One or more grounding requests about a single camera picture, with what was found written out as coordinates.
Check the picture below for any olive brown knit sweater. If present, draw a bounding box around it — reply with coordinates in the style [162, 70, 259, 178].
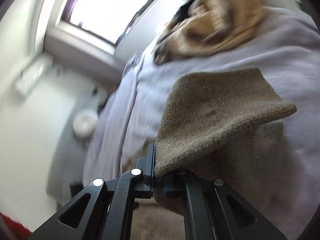
[130, 67, 298, 240]

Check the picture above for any bright bedroom window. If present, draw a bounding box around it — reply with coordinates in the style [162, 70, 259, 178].
[61, 0, 186, 46]

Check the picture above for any round white pleated cushion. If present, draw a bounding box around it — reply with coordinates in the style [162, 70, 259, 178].
[72, 109, 99, 139]

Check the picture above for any lavender embossed bed blanket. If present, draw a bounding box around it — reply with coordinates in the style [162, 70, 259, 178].
[83, 8, 319, 239]

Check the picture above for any tan striped garment pile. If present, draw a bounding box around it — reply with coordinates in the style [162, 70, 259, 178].
[153, 0, 267, 65]

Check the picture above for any red object by wall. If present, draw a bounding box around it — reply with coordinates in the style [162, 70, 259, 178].
[0, 213, 32, 240]

